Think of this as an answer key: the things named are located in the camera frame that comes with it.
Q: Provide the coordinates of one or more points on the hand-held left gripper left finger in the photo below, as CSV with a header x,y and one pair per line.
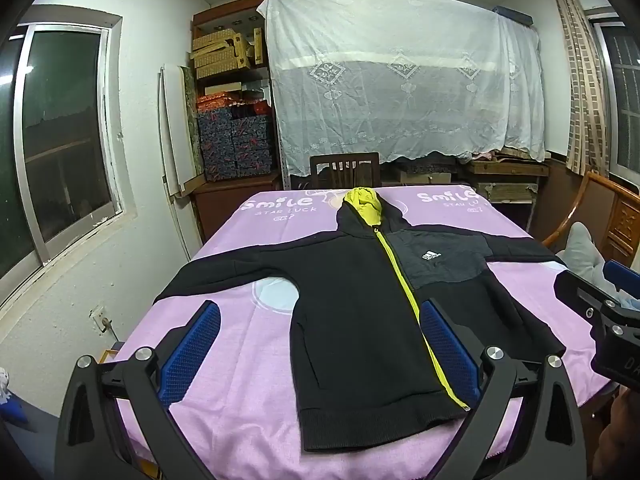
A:
x,y
192,355

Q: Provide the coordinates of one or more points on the cardboard box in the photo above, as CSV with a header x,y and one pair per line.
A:
x,y
425,176

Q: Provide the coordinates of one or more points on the dark wooden chair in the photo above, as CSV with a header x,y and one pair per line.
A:
x,y
320,170

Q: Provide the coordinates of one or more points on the grey plush pillow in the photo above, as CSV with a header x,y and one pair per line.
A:
x,y
580,250

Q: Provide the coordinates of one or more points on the white lace cloth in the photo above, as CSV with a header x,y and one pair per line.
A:
x,y
390,85

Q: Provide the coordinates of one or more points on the pink printed bedsheet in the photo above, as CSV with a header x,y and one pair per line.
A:
x,y
225,410

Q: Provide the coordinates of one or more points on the orange patterned box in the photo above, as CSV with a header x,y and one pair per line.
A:
x,y
215,102

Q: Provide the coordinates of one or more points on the black hooded jacket yellow zipper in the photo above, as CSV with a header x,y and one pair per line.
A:
x,y
350,310

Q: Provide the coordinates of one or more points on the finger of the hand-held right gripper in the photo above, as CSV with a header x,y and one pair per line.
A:
x,y
572,290
620,275

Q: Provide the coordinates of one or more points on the beige checked curtain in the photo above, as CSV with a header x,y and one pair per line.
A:
x,y
580,85

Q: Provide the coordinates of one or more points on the stack of blue patterned boxes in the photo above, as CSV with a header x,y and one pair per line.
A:
x,y
235,145

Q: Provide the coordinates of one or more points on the wall socket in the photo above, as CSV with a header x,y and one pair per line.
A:
x,y
102,319

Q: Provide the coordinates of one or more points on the white boards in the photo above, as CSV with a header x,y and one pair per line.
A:
x,y
175,125

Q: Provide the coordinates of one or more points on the yellow woven box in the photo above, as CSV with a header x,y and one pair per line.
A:
x,y
217,42
220,66
256,47

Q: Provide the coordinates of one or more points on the dark blue flat box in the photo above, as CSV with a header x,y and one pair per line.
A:
x,y
512,15

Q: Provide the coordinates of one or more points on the blue white cloth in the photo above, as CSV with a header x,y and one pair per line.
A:
x,y
9,402

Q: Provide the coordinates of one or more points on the brown wooden cabinet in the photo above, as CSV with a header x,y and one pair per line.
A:
x,y
220,210

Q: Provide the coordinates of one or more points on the brown wooden shelf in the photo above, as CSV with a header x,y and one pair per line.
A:
x,y
200,20

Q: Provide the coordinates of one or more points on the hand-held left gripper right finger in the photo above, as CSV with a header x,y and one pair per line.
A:
x,y
447,350

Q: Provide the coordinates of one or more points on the aluminium sliding window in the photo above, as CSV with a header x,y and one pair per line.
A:
x,y
65,135

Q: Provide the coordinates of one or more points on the barred window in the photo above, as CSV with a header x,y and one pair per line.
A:
x,y
625,85

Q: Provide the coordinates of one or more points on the carved wooden armchair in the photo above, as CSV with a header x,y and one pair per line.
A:
x,y
600,210

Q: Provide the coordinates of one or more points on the wooden desk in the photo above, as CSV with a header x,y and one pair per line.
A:
x,y
505,166

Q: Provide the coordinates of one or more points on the green patterned panel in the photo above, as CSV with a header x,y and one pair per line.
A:
x,y
192,100

